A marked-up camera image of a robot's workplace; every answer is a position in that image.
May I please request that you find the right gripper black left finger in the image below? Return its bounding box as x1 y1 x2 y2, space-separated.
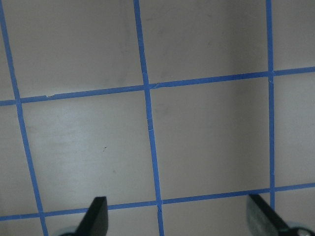
76 197 108 236

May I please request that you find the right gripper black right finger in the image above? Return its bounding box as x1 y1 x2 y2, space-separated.
246 194 290 236

